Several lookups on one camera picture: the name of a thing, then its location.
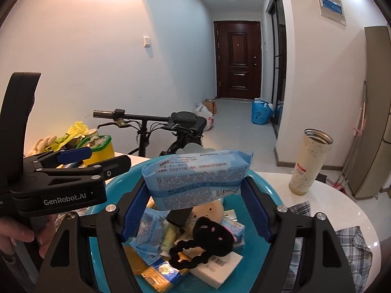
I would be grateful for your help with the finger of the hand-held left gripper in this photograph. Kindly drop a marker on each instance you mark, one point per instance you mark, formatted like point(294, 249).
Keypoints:
point(73, 155)
point(91, 172)

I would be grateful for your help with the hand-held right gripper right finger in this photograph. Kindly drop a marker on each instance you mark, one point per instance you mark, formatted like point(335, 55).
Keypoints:
point(256, 210)

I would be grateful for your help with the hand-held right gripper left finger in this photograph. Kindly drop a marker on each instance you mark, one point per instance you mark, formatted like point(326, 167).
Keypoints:
point(134, 210)

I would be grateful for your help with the blue plastic basin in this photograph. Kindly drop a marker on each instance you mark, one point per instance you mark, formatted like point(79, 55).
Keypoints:
point(267, 186)

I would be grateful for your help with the black plush toy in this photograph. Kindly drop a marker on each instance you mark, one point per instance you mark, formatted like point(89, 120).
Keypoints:
point(210, 235)

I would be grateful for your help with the blue tissue pack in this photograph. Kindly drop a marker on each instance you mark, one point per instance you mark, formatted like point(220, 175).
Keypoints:
point(195, 180)

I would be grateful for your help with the person's left hand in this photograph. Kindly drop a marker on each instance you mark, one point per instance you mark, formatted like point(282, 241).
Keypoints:
point(18, 230)

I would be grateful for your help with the yellow container green lid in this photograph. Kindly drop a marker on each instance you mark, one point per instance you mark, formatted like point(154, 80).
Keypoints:
point(104, 151)

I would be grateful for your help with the light blue box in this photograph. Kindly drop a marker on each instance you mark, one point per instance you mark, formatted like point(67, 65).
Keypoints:
point(236, 227)

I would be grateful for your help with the yellow plastic bag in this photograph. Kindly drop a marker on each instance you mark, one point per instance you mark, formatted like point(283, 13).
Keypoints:
point(76, 128)

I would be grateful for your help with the cream tube black cap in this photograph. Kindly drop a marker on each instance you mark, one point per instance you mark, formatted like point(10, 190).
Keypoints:
point(169, 238)

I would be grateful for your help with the round beige puff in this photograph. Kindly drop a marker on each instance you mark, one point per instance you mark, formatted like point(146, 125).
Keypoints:
point(207, 209)

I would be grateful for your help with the large white box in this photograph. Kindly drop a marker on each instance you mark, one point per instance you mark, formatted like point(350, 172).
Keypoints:
point(220, 268)

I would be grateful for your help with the gold box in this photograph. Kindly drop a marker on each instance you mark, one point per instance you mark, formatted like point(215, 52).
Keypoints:
point(155, 277)

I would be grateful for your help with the beige speckled tumbler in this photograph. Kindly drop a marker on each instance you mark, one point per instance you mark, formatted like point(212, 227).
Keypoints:
point(308, 161)

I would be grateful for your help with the blue bag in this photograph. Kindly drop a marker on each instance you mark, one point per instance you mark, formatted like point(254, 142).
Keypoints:
point(261, 113)

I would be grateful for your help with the plaid cloth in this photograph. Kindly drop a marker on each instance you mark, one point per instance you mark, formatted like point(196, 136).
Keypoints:
point(351, 244)

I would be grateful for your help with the white plastic bag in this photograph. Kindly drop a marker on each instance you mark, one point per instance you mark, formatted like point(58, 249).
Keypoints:
point(203, 113)

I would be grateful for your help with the cardboard box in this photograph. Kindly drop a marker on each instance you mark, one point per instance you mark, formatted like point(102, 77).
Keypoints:
point(211, 105)

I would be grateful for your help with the mop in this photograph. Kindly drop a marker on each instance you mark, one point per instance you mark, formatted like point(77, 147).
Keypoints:
point(359, 128)

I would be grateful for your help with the black framed sliding door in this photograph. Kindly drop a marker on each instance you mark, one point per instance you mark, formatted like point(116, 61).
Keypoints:
point(276, 67)

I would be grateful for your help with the dark red door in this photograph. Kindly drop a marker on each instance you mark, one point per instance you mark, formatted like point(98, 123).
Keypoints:
point(236, 61)

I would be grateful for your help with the beige refrigerator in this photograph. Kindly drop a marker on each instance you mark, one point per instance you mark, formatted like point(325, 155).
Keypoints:
point(375, 97)

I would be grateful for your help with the white light switch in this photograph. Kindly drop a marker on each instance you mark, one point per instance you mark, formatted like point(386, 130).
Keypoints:
point(147, 41)

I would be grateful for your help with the grey wall panel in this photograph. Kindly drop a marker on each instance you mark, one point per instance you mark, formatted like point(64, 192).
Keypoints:
point(330, 3)

